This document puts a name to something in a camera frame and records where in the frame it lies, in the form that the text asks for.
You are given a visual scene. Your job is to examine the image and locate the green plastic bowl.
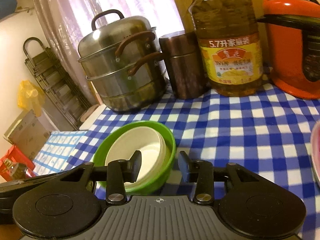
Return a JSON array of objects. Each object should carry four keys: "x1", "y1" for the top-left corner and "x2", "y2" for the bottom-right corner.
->
[{"x1": 93, "y1": 121, "x2": 176, "y2": 195}]

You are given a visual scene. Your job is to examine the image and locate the cream plastic bowl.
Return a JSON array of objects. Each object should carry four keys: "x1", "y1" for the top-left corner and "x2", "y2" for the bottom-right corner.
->
[{"x1": 105, "y1": 126, "x2": 166, "y2": 190}]

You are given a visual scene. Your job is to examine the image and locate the light blue patterned cloth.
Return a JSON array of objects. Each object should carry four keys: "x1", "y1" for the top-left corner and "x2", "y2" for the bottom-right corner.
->
[{"x1": 33, "y1": 131, "x2": 86, "y2": 176}]

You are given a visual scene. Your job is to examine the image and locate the red label sauce bottle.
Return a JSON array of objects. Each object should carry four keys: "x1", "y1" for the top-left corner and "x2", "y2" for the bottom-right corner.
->
[{"x1": 4, "y1": 159, "x2": 36, "y2": 180}]

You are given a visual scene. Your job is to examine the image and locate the white wooden chair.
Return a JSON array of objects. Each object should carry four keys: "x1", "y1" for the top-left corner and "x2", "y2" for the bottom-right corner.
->
[{"x1": 79, "y1": 104, "x2": 106, "y2": 131}]

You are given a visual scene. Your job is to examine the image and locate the red box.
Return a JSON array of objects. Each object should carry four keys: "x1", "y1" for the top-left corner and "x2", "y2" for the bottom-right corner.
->
[{"x1": 1, "y1": 145, "x2": 35, "y2": 181}]

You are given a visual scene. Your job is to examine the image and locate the cardboard box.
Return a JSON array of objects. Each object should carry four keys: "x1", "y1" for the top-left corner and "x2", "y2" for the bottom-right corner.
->
[{"x1": 4, "y1": 110, "x2": 50, "y2": 160}]

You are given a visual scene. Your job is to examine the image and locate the blue white checkered tablecloth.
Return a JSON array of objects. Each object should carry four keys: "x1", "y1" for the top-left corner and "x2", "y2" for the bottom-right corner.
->
[{"x1": 63, "y1": 84, "x2": 319, "y2": 239}]

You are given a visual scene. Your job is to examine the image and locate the dark folding rack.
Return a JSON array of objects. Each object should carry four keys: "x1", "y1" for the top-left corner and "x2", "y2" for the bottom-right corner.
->
[{"x1": 23, "y1": 37, "x2": 92, "y2": 130}]

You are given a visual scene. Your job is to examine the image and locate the yellow plastic bag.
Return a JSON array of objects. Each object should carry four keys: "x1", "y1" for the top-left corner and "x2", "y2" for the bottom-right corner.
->
[{"x1": 17, "y1": 80, "x2": 46, "y2": 117}]

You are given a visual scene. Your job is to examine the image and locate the stainless steel steamer pot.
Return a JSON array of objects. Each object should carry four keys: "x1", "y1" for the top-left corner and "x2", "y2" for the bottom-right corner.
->
[{"x1": 78, "y1": 9, "x2": 167, "y2": 112}]

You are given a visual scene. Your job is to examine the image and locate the white ceramic plate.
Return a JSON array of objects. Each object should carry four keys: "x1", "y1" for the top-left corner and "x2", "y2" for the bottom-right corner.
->
[{"x1": 310, "y1": 137, "x2": 320, "y2": 184}]

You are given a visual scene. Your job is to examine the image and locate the brown metal canister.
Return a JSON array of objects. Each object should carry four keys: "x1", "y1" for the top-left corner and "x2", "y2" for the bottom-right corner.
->
[{"x1": 159, "y1": 31, "x2": 208, "y2": 100}]

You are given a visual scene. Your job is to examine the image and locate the large cooking oil bottle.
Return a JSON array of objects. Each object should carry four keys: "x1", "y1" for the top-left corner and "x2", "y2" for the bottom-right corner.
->
[{"x1": 189, "y1": 0, "x2": 263, "y2": 97}]

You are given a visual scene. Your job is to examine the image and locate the pink sheer curtain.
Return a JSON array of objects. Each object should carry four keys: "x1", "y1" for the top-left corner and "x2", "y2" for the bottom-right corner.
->
[{"x1": 33, "y1": 0, "x2": 183, "y2": 105}]

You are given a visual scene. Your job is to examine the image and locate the red electric pressure cooker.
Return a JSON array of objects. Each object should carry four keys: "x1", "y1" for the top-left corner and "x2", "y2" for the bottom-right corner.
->
[{"x1": 257, "y1": 0, "x2": 319, "y2": 99}]

